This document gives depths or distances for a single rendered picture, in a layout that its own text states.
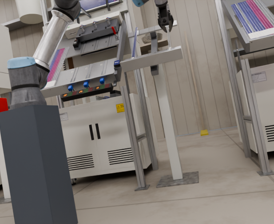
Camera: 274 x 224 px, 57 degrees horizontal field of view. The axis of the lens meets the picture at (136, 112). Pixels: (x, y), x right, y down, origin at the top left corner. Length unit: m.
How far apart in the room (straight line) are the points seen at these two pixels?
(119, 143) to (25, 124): 0.94
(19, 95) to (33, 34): 5.25
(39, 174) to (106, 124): 0.93
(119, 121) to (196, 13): 3.72
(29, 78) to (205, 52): 4.19
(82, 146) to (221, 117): 3.39
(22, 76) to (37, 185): 0.45
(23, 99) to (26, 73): 0.12
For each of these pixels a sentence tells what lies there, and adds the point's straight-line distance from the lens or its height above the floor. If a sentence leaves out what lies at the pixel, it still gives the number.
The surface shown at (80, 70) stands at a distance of 1.79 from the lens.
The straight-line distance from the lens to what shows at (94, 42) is 2.06.
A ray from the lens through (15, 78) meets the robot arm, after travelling 1.18.
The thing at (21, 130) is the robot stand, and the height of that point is 0.46.
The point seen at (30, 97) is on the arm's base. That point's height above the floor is 0.59.
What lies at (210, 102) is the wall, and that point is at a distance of 4.93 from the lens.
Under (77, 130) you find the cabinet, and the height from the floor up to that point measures 0.42.
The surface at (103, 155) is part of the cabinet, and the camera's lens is 1.95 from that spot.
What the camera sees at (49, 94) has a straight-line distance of 1.79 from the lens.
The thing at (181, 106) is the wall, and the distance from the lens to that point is 4.94.
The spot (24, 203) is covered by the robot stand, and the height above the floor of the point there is 0.16.
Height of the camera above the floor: 0.41
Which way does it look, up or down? 2 degrees up
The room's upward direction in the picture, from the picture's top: 10 degrees counter-clockwise
